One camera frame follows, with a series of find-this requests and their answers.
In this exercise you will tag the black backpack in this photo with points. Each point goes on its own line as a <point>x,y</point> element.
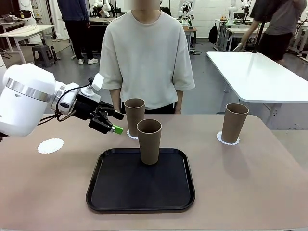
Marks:
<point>213,34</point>

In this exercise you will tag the person's right forearm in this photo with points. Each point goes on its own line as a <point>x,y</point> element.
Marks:
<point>115,99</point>

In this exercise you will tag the person's left forearm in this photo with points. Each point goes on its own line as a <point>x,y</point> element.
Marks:
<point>179,101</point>

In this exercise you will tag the person in dark blue top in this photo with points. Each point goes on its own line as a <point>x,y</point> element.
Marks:
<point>77,31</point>

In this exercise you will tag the white scalloped paper coaster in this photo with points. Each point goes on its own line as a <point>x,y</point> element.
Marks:
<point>218,138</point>
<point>50,146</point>
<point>130,136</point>

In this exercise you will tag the tall tan cup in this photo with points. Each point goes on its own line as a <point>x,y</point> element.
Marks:
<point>234,125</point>
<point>133,113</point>
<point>149,146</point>

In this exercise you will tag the white desk with white legs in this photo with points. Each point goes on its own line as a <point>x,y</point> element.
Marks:
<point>29,30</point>

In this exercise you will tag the small wooden side table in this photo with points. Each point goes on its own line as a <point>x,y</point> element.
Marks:
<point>190,32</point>

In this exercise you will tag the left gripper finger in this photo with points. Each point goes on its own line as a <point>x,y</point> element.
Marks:
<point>106,126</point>
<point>113,111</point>

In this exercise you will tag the dark background desk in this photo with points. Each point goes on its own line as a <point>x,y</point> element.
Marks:
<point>96,24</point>

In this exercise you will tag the large white table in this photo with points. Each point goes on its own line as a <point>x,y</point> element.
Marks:
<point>252,77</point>

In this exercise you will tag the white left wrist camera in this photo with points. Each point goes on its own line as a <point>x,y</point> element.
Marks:
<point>98,82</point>

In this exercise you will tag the black plastic serving tray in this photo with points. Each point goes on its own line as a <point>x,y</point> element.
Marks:
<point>125,187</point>

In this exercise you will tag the grey plastic stool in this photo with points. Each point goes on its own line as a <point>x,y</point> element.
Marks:
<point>43,54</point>

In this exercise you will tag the black stand pole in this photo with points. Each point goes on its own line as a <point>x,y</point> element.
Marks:
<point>259,36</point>

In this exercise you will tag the person in beige sweatshirt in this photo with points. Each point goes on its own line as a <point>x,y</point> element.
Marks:
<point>146,48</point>

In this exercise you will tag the tall white cylinder unit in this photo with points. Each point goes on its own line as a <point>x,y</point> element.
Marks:
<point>33,39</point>

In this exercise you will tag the white wall electrical box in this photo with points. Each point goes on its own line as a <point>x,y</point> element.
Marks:
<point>39,16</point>

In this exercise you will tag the grey cloth bundle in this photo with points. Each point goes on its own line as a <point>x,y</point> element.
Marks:
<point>8,18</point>

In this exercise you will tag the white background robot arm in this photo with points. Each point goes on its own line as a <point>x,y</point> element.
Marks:
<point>232,10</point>
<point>186,10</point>
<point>102,7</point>

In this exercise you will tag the person in grey t-shirt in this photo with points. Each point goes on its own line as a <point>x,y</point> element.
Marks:
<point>279,19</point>

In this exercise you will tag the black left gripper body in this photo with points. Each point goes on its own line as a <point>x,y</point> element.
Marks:
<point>84,108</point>

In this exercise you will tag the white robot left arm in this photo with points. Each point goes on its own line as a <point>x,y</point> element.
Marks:
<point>24,108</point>

